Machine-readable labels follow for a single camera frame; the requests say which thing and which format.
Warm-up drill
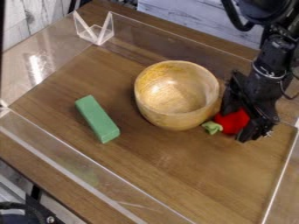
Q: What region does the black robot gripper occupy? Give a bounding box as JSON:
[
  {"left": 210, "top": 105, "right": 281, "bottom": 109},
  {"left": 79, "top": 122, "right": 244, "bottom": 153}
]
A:
[{"left": 218, "top": 64, "right": 290, "bottom": 143}]

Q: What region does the red plush strawberry toy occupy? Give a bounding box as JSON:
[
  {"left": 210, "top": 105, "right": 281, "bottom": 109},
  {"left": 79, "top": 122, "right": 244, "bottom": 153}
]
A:
[{"left": 201, "top": 108, "right": 249, "bottom": 135}]

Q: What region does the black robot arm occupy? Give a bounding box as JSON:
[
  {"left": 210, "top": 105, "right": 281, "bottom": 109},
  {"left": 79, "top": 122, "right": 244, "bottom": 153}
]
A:
[{"left": 220, "top": 0, "right": 299, "bottom": 143}]

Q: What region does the wooden bowl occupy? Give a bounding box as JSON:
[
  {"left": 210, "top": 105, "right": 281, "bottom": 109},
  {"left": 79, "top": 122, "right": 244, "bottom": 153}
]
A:
[{"left": 134, "top": 60, "right": 220, "bottom": 130}]

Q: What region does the green rectangular block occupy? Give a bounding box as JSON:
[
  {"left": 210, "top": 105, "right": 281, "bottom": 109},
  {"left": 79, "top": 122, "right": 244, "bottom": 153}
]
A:
[{"left": 74, "top": 95, "right": 120, "bottom": 144}]

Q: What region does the clear acrylic corner bracket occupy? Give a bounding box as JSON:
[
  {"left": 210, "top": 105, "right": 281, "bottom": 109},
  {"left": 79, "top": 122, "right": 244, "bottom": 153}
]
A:
[{"left": 71, "top": 11, "right": 114, "bottom": 46}]

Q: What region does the clear acrylic tray wall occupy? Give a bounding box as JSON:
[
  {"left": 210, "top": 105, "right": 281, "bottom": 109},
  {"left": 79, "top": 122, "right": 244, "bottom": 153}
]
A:
[{"left": 0, "top": 9, "right": 299, "bottom": 224}]

